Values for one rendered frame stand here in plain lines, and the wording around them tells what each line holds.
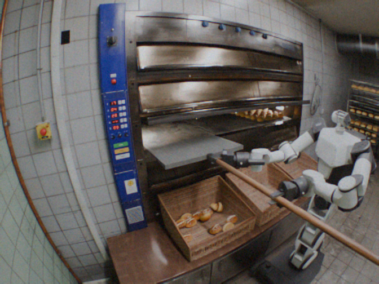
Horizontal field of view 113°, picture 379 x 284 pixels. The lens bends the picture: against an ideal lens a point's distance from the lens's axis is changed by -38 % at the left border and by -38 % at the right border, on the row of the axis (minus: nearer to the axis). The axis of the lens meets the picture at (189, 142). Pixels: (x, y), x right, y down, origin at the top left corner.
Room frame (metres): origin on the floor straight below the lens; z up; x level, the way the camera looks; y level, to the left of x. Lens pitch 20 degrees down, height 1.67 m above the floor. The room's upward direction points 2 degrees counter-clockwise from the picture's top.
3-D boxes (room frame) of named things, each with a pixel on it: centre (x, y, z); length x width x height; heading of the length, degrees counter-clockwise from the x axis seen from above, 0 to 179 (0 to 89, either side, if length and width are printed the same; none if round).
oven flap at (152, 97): (1.61, -0.50, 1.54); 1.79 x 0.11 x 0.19; 118
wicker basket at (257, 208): (1.38, -0.64, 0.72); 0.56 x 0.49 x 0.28; 119
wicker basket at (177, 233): (1.10, -0.11, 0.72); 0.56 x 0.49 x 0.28; 119
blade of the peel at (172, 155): (1.23, -0.03, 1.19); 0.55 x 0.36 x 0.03; 117
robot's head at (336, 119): (0.80, -0.82, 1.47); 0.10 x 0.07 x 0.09; 179
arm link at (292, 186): (0.64, -0.43, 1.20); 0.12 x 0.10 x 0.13; 109
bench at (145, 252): (1.30, -0.53, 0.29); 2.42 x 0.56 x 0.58; 118
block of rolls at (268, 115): (2.27, -0.80, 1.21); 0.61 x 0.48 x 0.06; 28
